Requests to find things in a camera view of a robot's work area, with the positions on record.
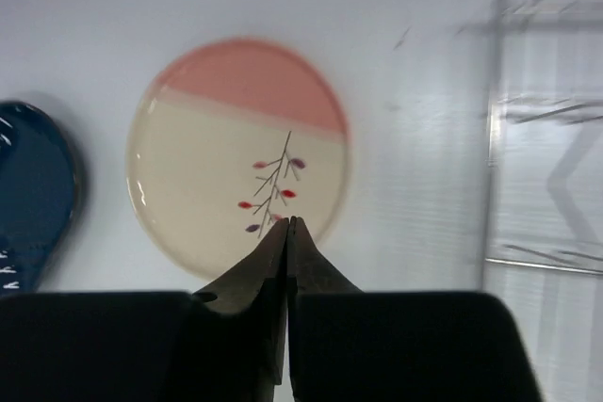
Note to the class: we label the dark blue plate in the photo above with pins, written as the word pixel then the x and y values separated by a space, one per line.
pixel 40 194

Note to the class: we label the pink and cream plate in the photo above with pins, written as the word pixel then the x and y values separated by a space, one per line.
pixel 228 139

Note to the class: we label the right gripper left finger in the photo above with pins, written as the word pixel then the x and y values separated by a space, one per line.
pixel 243 324

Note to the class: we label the wire dish rack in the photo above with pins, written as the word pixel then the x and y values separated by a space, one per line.
pixel 543 131

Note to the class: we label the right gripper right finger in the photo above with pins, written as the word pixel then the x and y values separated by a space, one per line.
pixel 350 345

